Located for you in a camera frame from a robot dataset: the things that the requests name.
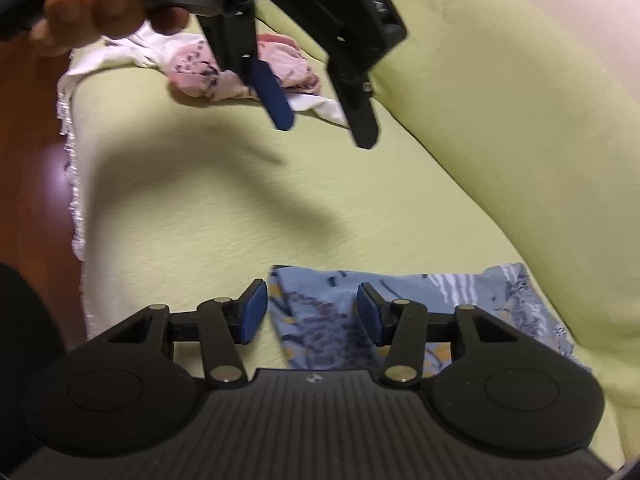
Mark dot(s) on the blue patterned cloth garment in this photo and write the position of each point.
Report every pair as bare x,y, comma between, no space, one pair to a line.
346,320

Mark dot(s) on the pink white patterned garment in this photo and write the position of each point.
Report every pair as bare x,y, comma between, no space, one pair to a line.
191,68

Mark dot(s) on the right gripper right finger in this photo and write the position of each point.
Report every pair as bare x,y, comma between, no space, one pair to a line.
416,341

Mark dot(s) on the light green sofa cover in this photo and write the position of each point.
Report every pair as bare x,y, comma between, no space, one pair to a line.
503,140

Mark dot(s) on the person's left hand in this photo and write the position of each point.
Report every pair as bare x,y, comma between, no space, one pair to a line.
72,24

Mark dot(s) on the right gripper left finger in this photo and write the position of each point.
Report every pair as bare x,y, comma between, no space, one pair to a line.
219,325

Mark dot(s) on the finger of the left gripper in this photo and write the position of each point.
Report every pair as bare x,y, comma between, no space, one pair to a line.
354,92
250,70

